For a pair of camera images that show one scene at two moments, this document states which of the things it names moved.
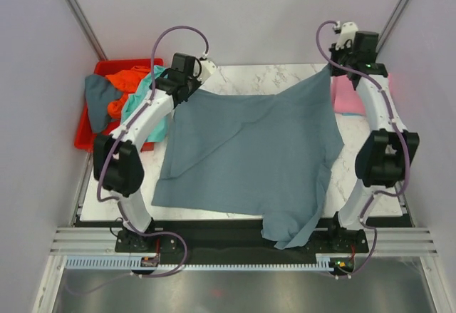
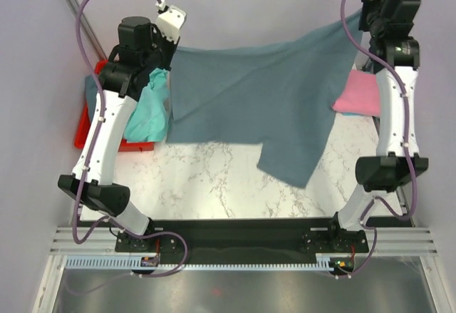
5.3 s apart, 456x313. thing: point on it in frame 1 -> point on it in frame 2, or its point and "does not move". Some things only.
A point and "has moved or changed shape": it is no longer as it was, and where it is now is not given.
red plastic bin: x=85 y=135 does not move
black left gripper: x=196 y=85 -> x=170 y=45
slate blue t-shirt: x=267 y=154 has moved or changed shape
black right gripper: x=334 y=53 -> x=368 y=5
